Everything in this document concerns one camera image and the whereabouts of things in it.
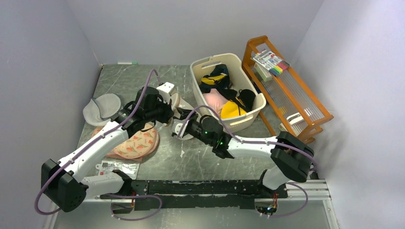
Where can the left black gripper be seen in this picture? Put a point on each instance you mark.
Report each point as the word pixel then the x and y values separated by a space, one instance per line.
pixel 167 114

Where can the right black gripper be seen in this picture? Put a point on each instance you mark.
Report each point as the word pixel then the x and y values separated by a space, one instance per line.
pixel 182 112

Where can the white mesh laundry bag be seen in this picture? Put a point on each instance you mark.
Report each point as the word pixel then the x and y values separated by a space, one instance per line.
pixel 177 101

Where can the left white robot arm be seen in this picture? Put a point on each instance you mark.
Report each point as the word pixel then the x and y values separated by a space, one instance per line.
pixel 66 182

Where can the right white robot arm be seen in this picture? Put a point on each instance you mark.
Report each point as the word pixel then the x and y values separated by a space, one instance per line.
pixel 293 159

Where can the pink bra in basket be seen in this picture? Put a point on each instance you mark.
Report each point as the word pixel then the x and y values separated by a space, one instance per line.
pixel 218 103

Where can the floral pink laundry bag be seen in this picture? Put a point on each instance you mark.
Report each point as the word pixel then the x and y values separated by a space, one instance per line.
pixel 138 146

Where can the yellow bra in basket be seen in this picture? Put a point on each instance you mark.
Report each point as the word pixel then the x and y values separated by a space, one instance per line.
pixel 232 110

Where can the black bra in basket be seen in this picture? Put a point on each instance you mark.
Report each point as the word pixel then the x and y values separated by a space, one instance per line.
pixel 246 99

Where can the cream plastic laundry basket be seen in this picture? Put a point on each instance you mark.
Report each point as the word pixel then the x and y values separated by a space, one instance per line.
pixel 240 81

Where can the black yellow garment in basket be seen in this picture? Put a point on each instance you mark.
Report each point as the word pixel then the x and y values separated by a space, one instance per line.
pixel 218 79

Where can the green white marker pen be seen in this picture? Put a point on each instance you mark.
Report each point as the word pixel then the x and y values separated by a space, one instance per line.
pixel 127 63

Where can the coloured marker pen pack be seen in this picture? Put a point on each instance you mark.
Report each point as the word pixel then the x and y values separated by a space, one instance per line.
pixel 271 62

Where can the orange wooden rack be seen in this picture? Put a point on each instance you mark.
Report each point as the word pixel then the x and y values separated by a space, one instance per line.
pixel 299 111

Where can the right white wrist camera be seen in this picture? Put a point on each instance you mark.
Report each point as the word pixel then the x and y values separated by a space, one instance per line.
pixel 178 129

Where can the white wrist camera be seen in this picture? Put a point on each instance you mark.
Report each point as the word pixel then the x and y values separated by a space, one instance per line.
pixel 178 129
pixel 166 90

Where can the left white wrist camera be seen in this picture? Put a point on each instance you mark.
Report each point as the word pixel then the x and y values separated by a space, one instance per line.
pixel 166 90

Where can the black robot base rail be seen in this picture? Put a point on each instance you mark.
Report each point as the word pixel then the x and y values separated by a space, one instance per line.
pixel 201 193

